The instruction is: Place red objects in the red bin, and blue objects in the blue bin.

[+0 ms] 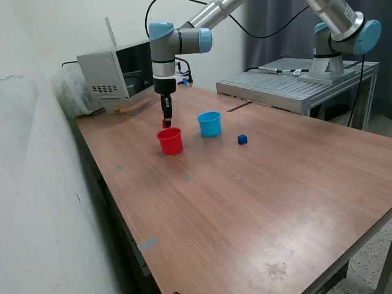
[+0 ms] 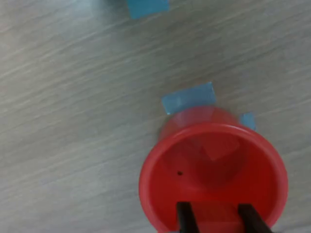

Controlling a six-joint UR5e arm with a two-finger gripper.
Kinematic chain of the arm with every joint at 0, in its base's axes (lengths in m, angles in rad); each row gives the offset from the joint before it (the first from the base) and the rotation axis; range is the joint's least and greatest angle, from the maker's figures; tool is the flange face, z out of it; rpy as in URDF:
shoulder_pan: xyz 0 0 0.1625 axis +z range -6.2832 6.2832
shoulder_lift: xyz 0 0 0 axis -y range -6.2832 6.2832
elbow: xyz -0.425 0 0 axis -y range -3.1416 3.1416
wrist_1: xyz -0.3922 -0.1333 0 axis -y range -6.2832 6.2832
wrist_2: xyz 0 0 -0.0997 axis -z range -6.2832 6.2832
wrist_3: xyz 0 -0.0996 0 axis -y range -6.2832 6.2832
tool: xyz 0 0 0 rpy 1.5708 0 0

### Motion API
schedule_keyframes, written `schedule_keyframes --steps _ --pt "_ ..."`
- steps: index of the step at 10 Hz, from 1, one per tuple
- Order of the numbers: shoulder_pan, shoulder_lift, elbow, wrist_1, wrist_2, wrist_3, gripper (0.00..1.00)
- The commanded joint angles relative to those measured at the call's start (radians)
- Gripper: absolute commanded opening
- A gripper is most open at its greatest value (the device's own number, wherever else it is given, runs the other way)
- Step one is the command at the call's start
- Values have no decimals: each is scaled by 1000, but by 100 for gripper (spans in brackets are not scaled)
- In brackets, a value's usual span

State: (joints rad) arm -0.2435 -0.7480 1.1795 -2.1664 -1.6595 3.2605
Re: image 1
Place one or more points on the thin white rod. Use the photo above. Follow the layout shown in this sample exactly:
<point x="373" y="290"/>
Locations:
<point x="110" y="30"/>

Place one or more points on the red plastic cup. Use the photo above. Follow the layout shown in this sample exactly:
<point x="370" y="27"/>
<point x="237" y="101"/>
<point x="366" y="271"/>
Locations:
<point x="170" y="144"/>

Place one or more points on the blue cube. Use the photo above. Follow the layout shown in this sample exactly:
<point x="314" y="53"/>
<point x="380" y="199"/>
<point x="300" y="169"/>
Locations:
<point x="242" y="139"/>

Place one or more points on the wooden stick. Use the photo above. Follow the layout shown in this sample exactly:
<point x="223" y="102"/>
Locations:
<point x="134" y="105"/>

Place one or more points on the red cube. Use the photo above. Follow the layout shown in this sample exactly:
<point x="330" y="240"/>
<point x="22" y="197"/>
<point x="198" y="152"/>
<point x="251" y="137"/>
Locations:
<point x="164" y="123"/>

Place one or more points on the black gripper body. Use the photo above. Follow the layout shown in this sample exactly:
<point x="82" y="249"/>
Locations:
<point x="164" y="85"/>

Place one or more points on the clear acrylic microwave stand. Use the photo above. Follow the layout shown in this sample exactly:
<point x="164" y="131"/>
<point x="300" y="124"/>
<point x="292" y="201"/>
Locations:
<point x="141" y="104"/>

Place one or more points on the small grey tape mark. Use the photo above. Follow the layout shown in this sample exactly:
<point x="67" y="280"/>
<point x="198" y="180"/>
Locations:
<point x="119" y="167"/>

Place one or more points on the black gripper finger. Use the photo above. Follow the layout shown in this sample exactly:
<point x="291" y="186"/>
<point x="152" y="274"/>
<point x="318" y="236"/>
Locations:
<point x="168" y="108"/>
<point x="162" y="104"/>

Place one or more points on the aluminium robot base table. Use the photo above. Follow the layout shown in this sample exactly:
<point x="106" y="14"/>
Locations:
<point x="275" y="85"/>

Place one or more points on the long grey tape strip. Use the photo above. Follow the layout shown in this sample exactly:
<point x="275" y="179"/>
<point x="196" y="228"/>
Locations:
<point x="148" y="243"/>

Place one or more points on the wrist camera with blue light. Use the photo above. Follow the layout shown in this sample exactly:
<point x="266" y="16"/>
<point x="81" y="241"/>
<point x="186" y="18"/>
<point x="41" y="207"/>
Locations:
<point x="185" y="81"/>

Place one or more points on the silver microwave oven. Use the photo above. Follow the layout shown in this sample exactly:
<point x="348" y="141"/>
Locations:
<point x="101" y="70"/>

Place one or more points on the silver blue UR5e robot arm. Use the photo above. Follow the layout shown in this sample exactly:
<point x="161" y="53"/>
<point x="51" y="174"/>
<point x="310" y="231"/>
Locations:
<point x="183" y="36"/>

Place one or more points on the dark grey curtain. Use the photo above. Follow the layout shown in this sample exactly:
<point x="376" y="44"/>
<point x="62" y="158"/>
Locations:
<point x="275" y="52"/>

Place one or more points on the blue plastic cup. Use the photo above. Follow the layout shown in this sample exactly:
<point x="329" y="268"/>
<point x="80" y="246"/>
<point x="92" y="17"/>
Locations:
<point x="209" y="127"/>

